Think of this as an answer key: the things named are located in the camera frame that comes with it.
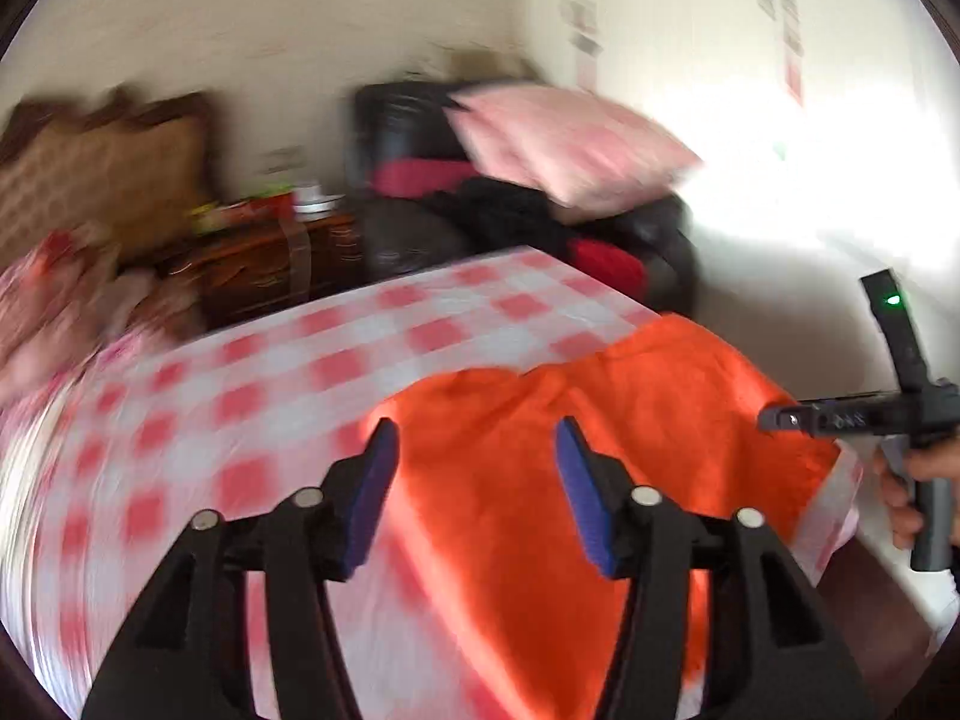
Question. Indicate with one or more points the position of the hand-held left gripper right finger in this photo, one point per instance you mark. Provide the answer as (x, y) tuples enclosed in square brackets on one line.
[(589, 502)]

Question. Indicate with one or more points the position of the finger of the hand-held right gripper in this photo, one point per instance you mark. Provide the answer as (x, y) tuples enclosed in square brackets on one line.
[(784, 418)]

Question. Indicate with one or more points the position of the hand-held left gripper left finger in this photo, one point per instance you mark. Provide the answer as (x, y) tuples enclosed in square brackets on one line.
[(371, 510)]

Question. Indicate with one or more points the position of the orange pants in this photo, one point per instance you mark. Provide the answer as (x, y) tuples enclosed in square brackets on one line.
[(487, 502)]

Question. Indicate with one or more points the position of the person's right hand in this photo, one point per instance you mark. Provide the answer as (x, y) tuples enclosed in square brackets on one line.
[(937, 461)]

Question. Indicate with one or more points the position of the pink white checkered sheet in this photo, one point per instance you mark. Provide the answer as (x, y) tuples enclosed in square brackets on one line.
[(225, 390)]

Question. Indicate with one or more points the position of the red cloth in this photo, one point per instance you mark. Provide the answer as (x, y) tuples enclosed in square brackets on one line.
[(607, 262)]

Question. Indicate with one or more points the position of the wooden nightstand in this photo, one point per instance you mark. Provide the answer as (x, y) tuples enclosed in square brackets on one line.
[(262, 262)]

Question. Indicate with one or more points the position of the black clothing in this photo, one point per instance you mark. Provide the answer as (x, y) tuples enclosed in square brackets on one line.
[(495, 206)]

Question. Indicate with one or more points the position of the red boxes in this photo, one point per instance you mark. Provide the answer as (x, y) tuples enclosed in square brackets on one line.
[(251, 211)]

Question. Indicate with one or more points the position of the magenta cloth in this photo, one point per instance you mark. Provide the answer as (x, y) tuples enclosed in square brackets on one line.
[(420, 176)]

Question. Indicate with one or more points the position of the plain pink pillow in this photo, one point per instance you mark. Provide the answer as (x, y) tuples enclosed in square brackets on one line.
[(570, 150)]

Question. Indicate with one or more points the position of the black leather sofa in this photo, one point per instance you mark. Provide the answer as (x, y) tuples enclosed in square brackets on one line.
[(409, 135)]

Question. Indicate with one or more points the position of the floral bed sheet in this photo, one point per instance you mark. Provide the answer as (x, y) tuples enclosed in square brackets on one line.
[(45, 300)]

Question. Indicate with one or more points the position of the brown bed headboard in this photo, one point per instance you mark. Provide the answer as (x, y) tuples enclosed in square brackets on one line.
[(112, 165)]

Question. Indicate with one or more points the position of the red wall notice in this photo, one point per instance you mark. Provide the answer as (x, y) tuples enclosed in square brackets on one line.
[(793, 79)]

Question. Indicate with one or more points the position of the white wall socket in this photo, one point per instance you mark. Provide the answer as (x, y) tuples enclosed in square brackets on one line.
[(283, 159)]

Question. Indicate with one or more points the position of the pink wall notice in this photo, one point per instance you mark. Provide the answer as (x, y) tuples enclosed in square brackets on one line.
[(589, 73)]

